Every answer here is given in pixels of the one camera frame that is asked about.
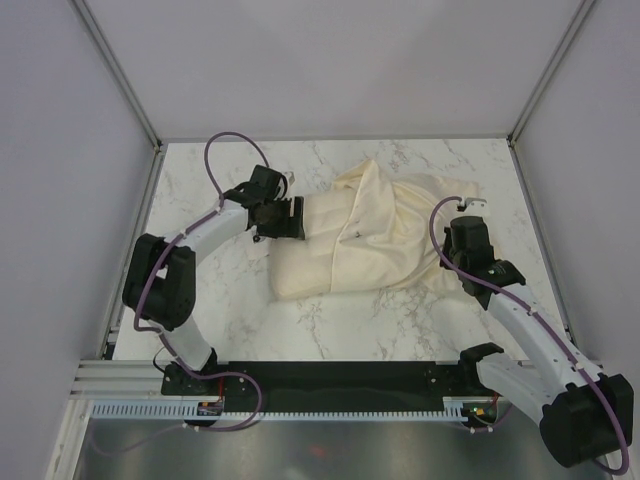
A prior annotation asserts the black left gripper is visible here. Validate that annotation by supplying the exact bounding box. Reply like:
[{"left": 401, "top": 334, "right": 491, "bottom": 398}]
[{"left": 257, "top": 197, "right": 304, "bottom": 242}]

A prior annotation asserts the cream pillow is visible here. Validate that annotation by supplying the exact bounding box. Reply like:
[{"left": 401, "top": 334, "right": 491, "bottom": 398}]
[{"left": 269, "top": 189, "right": 356, "bottom": 300}]

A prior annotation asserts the cream satin pillowcase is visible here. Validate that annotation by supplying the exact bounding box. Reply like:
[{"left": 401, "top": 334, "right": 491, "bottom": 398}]
[{"left": 330, "top": 160, "right": 480, "bottom": 295}]

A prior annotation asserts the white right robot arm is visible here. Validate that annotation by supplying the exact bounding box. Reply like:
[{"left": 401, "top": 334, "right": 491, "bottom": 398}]
[{"left": 439, "top": 216, "right": 634, "bottom": 475}]

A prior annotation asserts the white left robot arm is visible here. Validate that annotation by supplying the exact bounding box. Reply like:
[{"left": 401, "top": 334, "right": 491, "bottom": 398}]
[{"left": 122, "top": 165, "right": 305, "bottom": 394}]

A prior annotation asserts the shiny metal sheet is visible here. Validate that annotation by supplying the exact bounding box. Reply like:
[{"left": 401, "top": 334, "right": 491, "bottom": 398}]
[{"left": 74, "top": 412, "right": 607, "bottom": 479}]

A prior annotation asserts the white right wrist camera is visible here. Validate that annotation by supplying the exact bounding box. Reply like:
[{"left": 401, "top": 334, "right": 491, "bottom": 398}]
[{"left": 456, "top": 197, "right": 487, "bottom": 212}]

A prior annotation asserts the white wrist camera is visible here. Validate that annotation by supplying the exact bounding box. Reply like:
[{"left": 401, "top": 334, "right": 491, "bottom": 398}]
[
  {"left": 456, "top": 197, "right": 487, "bottom": 212},
  {"left": 283, "top": 171, "right": 295, "bottom": 187}
]

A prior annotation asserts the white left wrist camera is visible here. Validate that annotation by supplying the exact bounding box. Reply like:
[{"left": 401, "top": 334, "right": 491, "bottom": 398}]
[{"left": 283, "top": 171, "right": 295, "bottom": 187}]

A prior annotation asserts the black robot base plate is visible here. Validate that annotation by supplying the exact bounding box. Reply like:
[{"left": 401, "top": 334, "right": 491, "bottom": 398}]
[{"left": 160, "top": 358, "right": 517, "bottom": 415}]

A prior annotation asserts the white slotted cable duct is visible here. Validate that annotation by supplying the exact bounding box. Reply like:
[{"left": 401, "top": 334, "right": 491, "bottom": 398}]
[{"left": 90, "top": 398, "right": 470, "bottom": 423}]

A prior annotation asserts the left aluminium frame post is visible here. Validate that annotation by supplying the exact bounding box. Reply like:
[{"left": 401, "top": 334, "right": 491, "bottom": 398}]
[{"left": 69, "top": 0, "right": 163, "bottom": 153}]

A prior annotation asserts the aluminium frame post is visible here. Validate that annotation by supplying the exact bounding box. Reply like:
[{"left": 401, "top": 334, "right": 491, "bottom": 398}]
[
  {"left": 506, "top": 0, "right": 599, "bottom": 149},
  {"left": 69, "top": 0, "right": 163, "bottom": 153}
]

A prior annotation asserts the right aluminium frame post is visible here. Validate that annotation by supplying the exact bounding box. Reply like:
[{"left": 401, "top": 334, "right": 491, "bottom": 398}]
[{"left": 506, "top": 0, "right": 599, "bottom": 149}]

